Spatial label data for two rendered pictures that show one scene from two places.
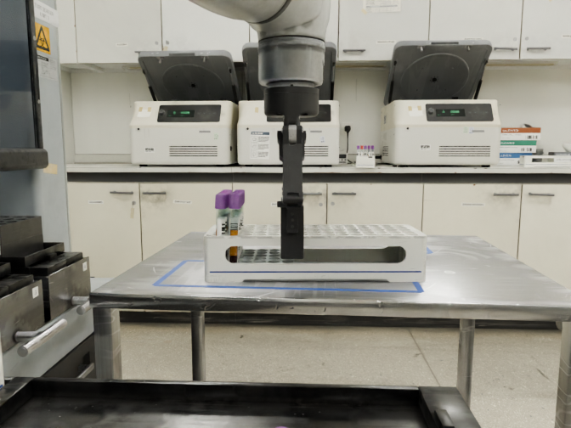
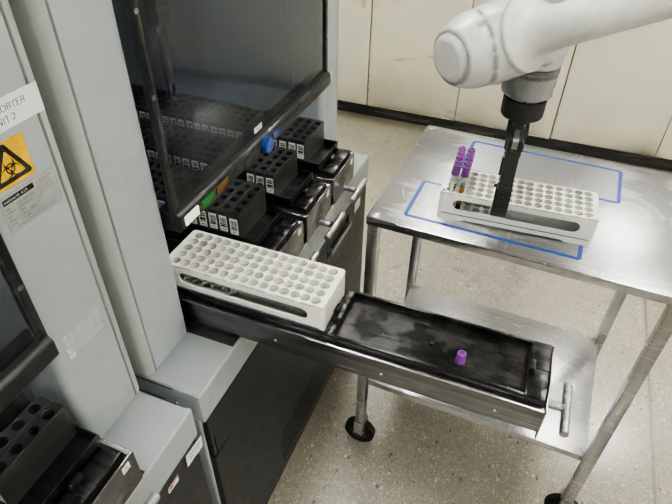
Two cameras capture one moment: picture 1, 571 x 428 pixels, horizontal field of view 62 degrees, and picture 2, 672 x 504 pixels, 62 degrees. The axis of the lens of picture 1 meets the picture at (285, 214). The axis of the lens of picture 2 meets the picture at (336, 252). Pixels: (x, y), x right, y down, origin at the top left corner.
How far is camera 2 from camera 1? 0.59 m
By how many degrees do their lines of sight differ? 36
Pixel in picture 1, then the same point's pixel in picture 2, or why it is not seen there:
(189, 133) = not seen: outside the picture
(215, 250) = (446, 200)
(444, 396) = (542, 349)
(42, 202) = (323, 106)
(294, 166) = (511, 166)
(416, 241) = (590, 222)
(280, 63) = (519, 89)
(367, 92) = not seen: outside the picture
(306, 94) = (534, 110)
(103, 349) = (371, 245)
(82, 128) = not seen: outside the picture
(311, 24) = (550, 63)
